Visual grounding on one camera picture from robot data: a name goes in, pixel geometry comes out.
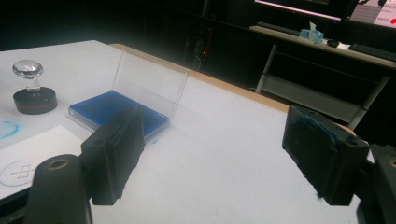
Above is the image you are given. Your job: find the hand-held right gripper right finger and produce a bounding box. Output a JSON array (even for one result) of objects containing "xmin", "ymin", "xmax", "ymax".
[{"xmin": 281, "ymin": 105, "xmax": 371, "ymax": 206}]

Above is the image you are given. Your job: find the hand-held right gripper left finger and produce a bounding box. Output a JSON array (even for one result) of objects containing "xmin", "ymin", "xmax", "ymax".
[{"xmin": 79, "ymin": 105, "xmax": 147, "ymax": 206}]

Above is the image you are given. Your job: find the blue ink pad clear case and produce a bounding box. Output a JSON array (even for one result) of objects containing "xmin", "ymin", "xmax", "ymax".
[{"xmin": 67, "ymin": 49, "xmax": 190, "ymax": 141}]

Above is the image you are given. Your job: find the black stamp with crystal handle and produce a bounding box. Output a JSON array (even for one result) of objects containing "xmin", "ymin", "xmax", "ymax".
[{"xmin": 12, "ymin": 59, "xmax": 59, "ymax": 116}]

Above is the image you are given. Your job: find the white paper sheet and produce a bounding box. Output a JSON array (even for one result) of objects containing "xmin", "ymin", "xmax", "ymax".
[{"xmin": 0, "ymin": 124, "xmax": 84, "ymax": 200}]

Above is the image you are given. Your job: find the black keyboard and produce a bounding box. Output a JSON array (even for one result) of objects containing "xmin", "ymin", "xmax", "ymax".
[
  {"xmin": 255, "ymin": 21, "xmax": 302, "ymax": 36},
  {"xmin": 347, "ymin": 42, "xmax": 396, "ymax": 63}
]

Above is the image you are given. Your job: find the light blue tissue box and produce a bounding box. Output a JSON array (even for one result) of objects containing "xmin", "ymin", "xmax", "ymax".
[{"xmin": 298, "ymin": 21, "xmax": 325, "ymax": 45}]

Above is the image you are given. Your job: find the computer monitor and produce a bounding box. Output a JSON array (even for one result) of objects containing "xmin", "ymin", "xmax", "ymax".
[{"xmin": 253, "ymin": 0, "xmax": 359, "ymax": 22}]

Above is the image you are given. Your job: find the white and red poster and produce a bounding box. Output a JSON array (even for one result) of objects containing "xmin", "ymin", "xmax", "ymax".
[{"xmin": 349, "ymin": 0, "xmax": 396, "ymax": 30}]

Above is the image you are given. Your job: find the white metal frame desk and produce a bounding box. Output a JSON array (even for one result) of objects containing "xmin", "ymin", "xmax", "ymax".
[{"xmin": 248, "ymin": 25, "xmax": 396, "ymax": 131}]

